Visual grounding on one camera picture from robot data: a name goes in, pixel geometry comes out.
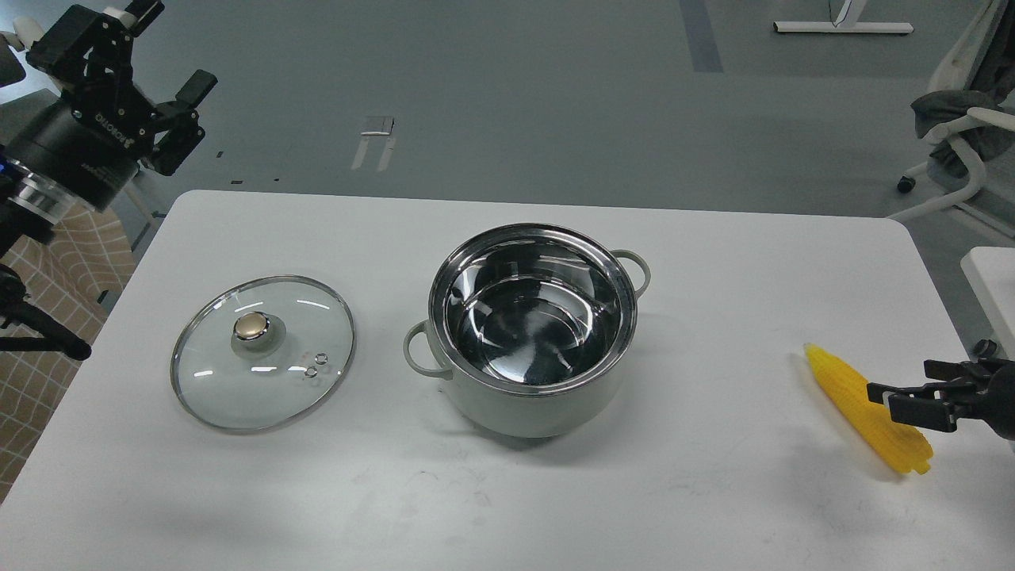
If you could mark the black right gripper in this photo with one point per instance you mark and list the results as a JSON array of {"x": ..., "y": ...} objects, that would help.
[{"x": 938, "y": 406}]

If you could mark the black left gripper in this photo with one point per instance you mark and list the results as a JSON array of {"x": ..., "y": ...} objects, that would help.
[{"x": 91, "y": 141}]

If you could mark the yellow toy corn cob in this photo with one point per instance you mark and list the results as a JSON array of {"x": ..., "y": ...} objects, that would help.
[{"x": 901, "y": 447}]

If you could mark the glass pot lid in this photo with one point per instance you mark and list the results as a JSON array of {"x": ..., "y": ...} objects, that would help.
[{"x": 263, "y": 354}]

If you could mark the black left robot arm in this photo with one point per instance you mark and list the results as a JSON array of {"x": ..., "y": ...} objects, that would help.
[{"x": 34, "y": 202}]

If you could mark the grey-green cooking pot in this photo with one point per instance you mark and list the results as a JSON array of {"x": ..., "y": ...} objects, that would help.
[{"x": 526, "y": 327}]

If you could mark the white side table corner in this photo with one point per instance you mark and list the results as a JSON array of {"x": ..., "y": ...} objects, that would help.
[{"x": 990, "y": 272}]

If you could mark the grey office chair left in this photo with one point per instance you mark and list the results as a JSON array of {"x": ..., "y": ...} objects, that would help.
[{"x": 26, "y": 32}]

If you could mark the beige checkered cloth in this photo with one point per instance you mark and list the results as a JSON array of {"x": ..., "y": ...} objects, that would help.
[{"x": 51, "y": 315}]

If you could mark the white chair with grey cloth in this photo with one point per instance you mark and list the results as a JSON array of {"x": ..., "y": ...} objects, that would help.
[{"x": 963, "y": 118}]

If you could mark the white desk foot bar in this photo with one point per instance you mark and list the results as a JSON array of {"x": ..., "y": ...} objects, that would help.
[{"x": 847, "y": 21}]

